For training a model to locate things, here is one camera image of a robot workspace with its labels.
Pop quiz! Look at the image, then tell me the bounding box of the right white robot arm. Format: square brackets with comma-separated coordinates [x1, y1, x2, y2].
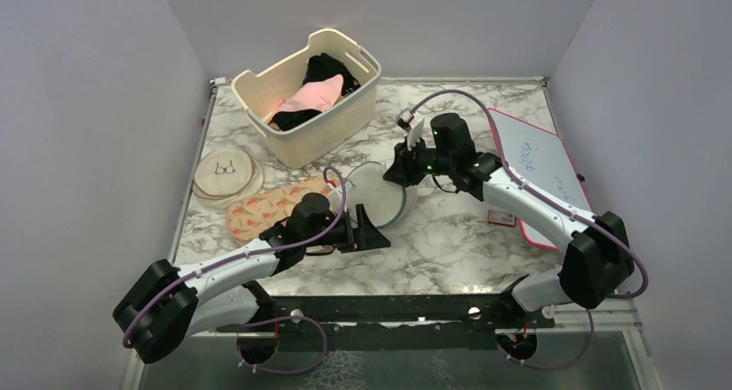
[383, 113, 634, 327]

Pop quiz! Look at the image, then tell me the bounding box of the pink framed whiteboard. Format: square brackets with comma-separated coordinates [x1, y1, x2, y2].
[483, 109, 592, 254]

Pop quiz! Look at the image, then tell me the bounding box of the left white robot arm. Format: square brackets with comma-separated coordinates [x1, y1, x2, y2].
[112, 192, 391, 364]

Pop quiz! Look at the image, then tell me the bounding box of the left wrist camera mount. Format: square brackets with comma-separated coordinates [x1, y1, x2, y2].
[326, 181, 353, 214]

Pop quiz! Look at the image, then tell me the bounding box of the small red white card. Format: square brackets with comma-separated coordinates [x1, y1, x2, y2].
[488, 210, 516, 227]

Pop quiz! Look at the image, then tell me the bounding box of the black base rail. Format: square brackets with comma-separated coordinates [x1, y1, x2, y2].
[215, 293, 555, 352]

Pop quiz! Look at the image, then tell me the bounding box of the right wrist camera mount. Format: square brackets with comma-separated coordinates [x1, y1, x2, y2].
[397, 110, 425, 150]

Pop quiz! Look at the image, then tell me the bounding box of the white mesh cylindrical laundry bag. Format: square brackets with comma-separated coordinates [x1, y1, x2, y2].
[346, 161, 417, 229]

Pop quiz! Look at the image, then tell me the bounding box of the round beige bra wash bag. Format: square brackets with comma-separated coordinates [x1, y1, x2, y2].
[192, 148, 264, 210]

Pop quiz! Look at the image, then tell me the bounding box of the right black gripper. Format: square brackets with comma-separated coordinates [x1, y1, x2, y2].
[383, 135, 455, 188]

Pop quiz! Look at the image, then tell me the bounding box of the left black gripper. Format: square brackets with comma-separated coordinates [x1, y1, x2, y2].
[303, 204, 389, 253]

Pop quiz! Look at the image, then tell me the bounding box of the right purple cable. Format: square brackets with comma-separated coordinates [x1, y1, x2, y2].
[408, 89, 650, 300]

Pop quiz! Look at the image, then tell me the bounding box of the black garment in basket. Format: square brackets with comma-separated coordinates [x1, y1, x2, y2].
[266, 53, 361, 131]

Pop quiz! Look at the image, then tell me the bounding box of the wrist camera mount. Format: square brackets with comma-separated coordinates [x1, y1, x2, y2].
[397, 110, 425, 150]
[326, 181, 353, 214]

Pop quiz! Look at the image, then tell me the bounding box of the pink garment in basket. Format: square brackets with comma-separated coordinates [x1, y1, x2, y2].
[271, 74, 344, 114]

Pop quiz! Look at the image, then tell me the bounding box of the cream perforated laundry basket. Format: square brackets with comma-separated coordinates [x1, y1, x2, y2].
[232, 28, 382, 168]

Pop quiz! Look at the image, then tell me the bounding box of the floral peach mesh laundry bag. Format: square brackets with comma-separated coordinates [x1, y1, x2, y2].
[225, 176, 329, 245]

